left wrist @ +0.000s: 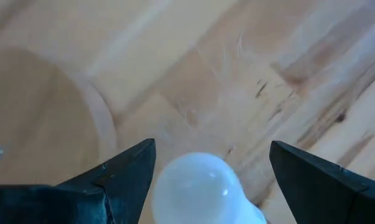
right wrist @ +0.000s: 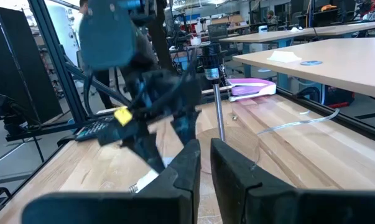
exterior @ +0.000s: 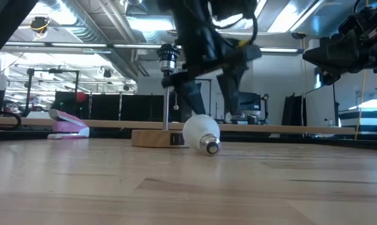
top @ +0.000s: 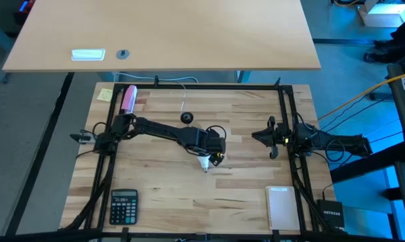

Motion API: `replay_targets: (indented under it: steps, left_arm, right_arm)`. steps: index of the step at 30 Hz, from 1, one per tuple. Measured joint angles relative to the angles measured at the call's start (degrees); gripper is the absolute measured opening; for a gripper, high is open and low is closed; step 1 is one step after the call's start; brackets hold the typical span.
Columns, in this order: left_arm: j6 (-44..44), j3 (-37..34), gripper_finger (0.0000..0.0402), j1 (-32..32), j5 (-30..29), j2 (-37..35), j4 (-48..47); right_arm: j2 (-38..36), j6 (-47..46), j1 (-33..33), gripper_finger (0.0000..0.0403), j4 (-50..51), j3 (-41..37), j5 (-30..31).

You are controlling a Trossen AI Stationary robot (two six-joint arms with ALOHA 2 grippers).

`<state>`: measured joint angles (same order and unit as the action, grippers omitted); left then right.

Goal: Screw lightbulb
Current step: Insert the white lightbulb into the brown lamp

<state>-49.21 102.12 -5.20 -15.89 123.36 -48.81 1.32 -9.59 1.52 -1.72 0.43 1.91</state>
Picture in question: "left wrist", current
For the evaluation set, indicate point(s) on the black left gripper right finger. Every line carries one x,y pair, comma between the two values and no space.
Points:
324,193

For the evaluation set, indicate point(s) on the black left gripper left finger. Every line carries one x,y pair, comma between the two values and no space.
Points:
122,186

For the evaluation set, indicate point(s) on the white lightbulb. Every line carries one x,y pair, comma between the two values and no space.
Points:
199,189

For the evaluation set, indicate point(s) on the wooden base table lamp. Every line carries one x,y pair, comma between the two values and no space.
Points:
35,118

